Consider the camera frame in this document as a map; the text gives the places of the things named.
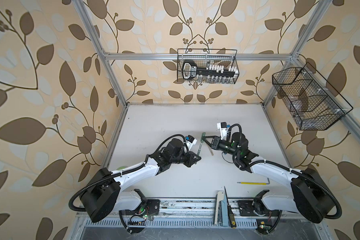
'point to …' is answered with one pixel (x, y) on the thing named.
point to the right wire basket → (312, 102)
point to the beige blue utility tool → (220, 216)
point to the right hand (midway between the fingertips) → (202, 139)
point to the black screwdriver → (232, 219)
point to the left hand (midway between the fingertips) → (201, 157)
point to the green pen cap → (203, 134)
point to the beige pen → (211, 151)
